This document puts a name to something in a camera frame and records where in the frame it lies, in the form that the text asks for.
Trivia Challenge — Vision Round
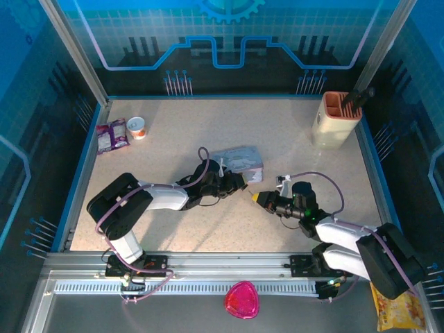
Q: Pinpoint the light blue cartoon tin box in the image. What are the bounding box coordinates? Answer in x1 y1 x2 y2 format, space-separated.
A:
210 144 265 184

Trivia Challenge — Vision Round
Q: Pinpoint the cream and orange knife holder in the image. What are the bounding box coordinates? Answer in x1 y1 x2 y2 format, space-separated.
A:
311 90 364 151

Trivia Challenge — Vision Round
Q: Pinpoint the orange and white cup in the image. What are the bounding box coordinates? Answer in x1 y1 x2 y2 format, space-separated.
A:
126 116 147 141

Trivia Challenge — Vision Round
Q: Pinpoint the pink translucent bowl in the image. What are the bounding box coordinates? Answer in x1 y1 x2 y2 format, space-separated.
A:
223 280 260 321

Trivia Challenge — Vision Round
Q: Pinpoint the purple snack bag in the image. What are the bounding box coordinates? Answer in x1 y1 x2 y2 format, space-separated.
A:
96 117 131 155

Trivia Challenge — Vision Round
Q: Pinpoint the yellow snack bag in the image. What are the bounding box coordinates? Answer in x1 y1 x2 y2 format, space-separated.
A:
369 281 427 332

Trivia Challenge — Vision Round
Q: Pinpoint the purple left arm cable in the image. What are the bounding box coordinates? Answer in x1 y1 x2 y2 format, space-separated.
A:
95 146 211 251

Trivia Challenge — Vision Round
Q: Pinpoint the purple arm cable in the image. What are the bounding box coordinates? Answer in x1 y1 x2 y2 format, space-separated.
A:
95 146 211 251
289 171 420 298

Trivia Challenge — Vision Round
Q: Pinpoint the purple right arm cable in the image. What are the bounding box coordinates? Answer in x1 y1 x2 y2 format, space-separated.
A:
289 171 420 298

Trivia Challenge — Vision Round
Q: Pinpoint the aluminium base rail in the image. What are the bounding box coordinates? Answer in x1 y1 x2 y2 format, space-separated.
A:
44 251 417 278

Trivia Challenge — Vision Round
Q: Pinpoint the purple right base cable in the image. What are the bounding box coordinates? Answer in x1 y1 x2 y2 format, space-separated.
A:
317 275 361 303

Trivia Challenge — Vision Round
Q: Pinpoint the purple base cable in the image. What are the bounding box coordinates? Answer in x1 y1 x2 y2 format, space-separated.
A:
317 275 361 303
102 248 174 305

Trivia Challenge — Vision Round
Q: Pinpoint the white slotted cable duct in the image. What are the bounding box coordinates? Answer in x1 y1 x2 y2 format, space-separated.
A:
53 280 320 296

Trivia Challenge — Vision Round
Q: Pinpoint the black knife handle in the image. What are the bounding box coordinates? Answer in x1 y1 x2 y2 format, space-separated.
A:
341 87 376 110

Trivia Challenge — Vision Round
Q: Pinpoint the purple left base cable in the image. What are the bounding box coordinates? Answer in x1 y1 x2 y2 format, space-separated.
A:
102 248 174 305

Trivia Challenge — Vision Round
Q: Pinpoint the aluminium frame post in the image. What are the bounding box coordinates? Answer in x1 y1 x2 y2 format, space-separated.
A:
353 0 417 101
37 0 112 107

